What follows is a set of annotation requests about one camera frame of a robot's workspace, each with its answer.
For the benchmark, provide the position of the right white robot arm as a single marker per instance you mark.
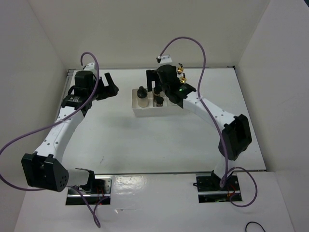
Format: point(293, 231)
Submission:
point(234, 131)

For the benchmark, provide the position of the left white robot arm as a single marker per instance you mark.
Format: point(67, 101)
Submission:
point(43, 168)

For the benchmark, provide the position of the white divided organizer tray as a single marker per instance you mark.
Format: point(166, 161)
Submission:
point(149, 107)

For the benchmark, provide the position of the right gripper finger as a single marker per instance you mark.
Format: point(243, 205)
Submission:
point(149, 79)
point(156, 79)

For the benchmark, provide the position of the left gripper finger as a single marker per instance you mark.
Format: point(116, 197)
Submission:
point(111, 89)
point(101, 86)

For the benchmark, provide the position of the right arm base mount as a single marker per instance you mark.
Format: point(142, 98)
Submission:
point(208, 191)

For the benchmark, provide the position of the spice jar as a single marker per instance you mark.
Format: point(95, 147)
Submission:
point(158, 101)
point(156, 92)

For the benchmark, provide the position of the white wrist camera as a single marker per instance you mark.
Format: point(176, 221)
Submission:
point(166, 59)
point(90, 67)

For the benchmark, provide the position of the glass oil bottle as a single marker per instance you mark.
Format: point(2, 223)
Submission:
point(183, 78)
point(180, 69)

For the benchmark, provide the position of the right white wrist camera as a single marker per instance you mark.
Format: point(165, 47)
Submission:
point(166, 59)

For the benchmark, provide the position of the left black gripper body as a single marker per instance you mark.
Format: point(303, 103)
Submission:
point(102, 94)

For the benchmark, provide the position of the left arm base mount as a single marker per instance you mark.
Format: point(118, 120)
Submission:
point(100, 193)

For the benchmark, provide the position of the white salt shaker black cap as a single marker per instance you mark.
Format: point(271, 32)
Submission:
point(142, 97)

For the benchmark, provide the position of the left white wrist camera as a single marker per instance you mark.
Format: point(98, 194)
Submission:
point(90, 67)

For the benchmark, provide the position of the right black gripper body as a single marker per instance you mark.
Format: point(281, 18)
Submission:
point(162, 86)

